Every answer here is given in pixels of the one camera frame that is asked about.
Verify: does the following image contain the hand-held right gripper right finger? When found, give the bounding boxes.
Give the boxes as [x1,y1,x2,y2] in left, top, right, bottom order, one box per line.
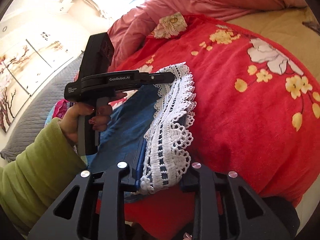
[179,161,292,240]

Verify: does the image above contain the blue pants with white lace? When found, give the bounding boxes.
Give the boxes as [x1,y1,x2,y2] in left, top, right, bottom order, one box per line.
[86,62,197,203]

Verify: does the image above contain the red floral blanket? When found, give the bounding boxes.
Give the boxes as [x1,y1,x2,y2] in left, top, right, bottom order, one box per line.
[107,14,320,230]

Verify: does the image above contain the magenta floral pillow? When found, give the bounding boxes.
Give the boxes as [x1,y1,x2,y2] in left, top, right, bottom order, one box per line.
[45,99,73,128]

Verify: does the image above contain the beige bed sheet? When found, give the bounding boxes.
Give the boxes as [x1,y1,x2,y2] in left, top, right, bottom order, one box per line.
[225,5,320,98]

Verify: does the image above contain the blossom wall painting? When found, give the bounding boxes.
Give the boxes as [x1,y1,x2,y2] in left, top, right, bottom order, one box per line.
[0,26,74,133]

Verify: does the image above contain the dark remote control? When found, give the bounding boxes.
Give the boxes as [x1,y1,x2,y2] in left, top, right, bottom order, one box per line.
[301,20,320,30]

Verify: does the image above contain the person's left forearm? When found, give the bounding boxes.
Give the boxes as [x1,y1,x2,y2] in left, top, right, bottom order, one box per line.
[0,116,88,235]

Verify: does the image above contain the grey quilted headboard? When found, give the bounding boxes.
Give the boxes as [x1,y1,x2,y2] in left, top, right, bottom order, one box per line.
[0,51,87,160]

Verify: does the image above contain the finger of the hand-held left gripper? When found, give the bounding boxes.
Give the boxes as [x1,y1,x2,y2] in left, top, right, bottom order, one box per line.
[140,71,177,85]

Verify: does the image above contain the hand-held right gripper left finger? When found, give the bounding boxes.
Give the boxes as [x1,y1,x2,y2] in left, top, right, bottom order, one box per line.
[27,137,147,240]

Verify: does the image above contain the person's left hand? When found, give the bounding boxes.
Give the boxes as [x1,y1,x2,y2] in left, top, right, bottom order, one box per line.
[58,91,128,143]

